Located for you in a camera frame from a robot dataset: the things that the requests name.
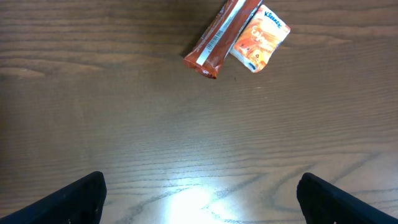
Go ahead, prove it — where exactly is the small orange tissue pack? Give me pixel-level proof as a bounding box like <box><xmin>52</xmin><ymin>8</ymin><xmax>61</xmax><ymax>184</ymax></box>
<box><xmin>230</xmin><ymin>5</ymin><xmax>290</xmax><ymax>73</ymax></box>

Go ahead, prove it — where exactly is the orange red snack bar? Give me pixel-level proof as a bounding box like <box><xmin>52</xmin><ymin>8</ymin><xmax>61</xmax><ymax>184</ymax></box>
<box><xmin>183</xmin><ymin>0</ymin><xmax>262</xmax><ymax>79</ymax></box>

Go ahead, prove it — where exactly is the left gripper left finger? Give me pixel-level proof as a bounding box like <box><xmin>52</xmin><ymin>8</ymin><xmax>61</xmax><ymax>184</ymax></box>
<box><xmin>1</xmin><ymin>171</ymin><xmax>107</xmax><ymax>224</ymax></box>

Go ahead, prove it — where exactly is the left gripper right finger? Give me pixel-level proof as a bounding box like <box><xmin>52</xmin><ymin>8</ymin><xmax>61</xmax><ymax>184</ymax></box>
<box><xmin>297</xmin><ymin>172</ymin><xmax>397</xmax><ymax>224</ymax></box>

